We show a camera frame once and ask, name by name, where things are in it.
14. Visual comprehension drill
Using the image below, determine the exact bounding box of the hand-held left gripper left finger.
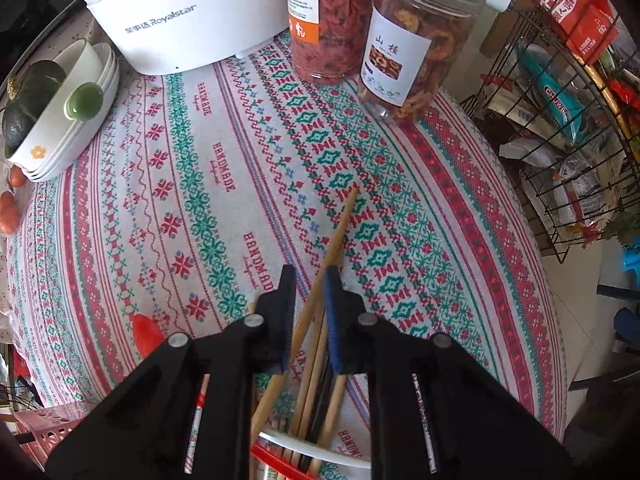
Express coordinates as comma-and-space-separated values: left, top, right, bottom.
44, 264, 298, 480

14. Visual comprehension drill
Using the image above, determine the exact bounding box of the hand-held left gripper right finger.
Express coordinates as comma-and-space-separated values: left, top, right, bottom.
322, 266, 577, 480

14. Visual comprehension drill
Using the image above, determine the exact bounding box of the black chopstick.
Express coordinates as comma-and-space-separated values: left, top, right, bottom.
300, 360, 335, 461

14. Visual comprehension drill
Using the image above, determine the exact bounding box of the white plastic spoon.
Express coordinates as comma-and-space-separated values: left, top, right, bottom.
255, 427, 373, 467

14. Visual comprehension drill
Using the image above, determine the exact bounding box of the red plastic spoon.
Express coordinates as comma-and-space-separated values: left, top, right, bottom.
131, 312, 301, 480

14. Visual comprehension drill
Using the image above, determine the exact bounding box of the pink plastic utensil basket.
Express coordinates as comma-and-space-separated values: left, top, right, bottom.
12, 402, 98, 467

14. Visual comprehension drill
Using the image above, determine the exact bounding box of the green round fruit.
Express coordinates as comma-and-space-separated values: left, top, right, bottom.
65, 82, 105, 122

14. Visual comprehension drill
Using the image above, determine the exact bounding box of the clear jar of hawthorn slices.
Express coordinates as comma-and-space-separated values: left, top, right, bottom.
356, 0, 490, 123

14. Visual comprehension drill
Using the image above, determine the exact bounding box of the clear jar of goji berries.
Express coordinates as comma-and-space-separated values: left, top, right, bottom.
284, 0, 378, 86

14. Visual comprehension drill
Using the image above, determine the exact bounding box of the teal snack packet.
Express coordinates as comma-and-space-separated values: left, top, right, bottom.
517, 45, 587, 147

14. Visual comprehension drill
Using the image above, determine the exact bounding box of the white electric cooking pot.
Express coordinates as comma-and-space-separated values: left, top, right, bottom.
56, 0, 301, 77

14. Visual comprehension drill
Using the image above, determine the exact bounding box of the dark green squash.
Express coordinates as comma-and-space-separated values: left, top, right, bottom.
2, 60, 68, 158

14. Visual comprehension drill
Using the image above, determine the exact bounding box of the red snack packet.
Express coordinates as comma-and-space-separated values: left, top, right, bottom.
532, 0, 621, 66

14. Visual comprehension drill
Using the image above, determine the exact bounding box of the black wire rack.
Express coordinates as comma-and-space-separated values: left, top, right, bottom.
460, 7, 640, 264

